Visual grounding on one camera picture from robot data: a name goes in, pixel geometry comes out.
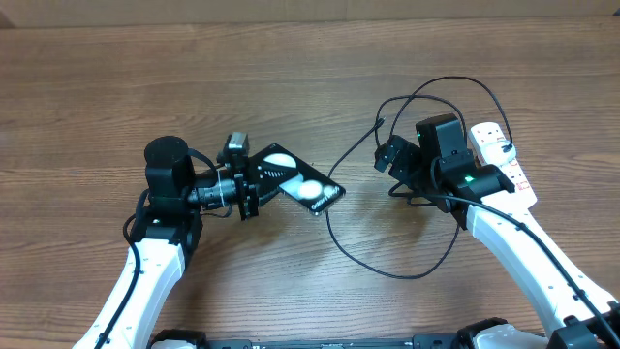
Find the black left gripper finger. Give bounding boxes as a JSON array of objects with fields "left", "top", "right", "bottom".
[
  {"left": 257, "top": 186, "right": 281, "bottom": 207},
  {"left": 251, "top": 154, "right": 298, "bottom": 187}
]

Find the black smartphone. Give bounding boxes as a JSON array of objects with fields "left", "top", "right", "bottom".
[{"left": 249, "top": 143, "right": 346, "bottom": 215}]

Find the black charging cable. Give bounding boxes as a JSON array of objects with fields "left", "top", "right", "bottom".
[{"left": 324, "top": 76, "right": 516, "bottom": 281}]

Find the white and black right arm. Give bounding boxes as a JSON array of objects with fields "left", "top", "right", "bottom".
[{"left": 375, "top": 113, "right": 619, "bottom": 348}]

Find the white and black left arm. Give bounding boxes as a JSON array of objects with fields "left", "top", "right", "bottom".
[{"left": 76, "top": 132, "right": 343, "bottom": 348}]

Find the white power strip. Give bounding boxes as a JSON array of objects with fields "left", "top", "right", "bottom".
[{"left": 469, "top": 122, "right": 537, "bottom": 208}]

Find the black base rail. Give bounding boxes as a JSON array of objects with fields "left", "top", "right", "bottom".
[{"left": 147, "top": 330, "right": 474, "bottom": 349}]

